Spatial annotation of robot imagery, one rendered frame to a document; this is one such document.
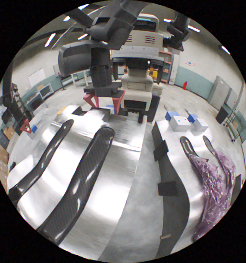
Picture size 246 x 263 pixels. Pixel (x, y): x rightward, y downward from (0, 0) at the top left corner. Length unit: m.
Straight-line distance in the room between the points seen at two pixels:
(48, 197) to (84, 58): 0.25
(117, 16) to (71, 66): 0.13
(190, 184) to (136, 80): 0.54
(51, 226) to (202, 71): 5.96
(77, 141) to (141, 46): 0.51
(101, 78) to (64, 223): 0.29
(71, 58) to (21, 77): 6.64
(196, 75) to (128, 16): 5.55
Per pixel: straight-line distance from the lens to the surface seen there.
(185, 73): 5.52
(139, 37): 0.55
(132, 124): 0.15
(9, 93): 0.47
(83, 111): 0.26
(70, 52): 0.17
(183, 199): 0.15
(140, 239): 0.26
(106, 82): 0.21
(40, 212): 0.17
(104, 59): 0.21
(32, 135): 0.55
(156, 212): 0.23
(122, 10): 0.19
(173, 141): 0.21
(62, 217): 0.16
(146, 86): 0.55
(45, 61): 6.94
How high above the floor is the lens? 1.00
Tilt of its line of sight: 50 degrees down
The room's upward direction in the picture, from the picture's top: 2 degrees counter-clockwise
